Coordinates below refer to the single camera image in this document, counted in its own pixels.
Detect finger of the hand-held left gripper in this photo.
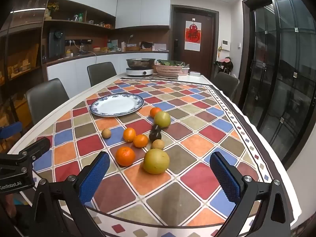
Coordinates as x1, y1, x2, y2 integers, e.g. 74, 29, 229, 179
0, 137, 51, 173
0, 122, 23, 140

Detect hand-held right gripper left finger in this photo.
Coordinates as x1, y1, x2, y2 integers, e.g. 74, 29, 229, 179
32, 151, 111, 237

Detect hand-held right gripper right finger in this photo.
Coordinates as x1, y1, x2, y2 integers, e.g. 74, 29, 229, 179
209, 151, 305, 237

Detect large orange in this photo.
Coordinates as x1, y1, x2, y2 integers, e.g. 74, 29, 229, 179
116, 147, 136, 167

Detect large yellow pear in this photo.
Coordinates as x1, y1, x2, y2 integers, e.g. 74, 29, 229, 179
143, 149, 170, 175

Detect blue rimmed white plate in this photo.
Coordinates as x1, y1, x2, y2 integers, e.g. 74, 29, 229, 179
90, 93, 144, 117

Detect small greenish yellow pear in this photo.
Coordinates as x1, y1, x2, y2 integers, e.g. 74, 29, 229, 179
154, 111, 171, 128

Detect colourful checked tablecloth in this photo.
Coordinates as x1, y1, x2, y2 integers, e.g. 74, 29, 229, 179
32, 78, 302, 237

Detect grey dining chair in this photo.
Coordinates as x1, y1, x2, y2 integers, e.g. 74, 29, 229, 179
213, 72, 240, 102
25, 78, 70, 126
87, 62, 117, 87

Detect wooden display cabinet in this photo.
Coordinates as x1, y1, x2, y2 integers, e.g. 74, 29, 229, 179
0, 5, 50, 151

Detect white lower cabinets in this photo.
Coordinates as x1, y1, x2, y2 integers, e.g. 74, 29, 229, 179
47, 53, 169, 82

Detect white cabinets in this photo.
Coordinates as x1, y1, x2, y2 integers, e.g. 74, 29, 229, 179
47, 53, 169, 82
49, 0, 171, 29

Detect black water dispenser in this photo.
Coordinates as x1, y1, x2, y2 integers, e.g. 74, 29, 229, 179
48, 28, 66, 58

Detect white induction cooker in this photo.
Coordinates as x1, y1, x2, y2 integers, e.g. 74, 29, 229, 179
126, 67, 154, 76

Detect black power strip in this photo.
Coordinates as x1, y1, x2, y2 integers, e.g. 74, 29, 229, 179
65, 39, 93, 45

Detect stroller with pink item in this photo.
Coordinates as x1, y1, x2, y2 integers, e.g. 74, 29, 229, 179
215, 57, 234, 74

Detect pink round colander basket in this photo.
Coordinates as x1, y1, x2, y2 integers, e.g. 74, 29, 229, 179
154, 64, 186, 77

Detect steel pot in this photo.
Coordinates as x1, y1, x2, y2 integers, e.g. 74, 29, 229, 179
126, 58, 156, 70

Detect black framed glass doors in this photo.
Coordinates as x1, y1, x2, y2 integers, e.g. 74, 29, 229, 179
243, 0, 316, 163

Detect leafy greens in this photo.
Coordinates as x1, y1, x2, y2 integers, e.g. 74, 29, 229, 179
157, 59, 185, 67

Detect dark brown door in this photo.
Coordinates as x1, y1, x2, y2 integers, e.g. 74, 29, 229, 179
171, 4, 220, 79

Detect white upper cabinets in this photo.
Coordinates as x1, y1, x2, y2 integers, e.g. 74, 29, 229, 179
49, 0, 171, 29

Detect wooden wall shelf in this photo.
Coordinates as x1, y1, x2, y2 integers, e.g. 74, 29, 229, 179
43, 0, 116, 30

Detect red and white wall calendar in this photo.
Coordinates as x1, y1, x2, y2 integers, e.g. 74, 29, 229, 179
185, 21, 201, 52

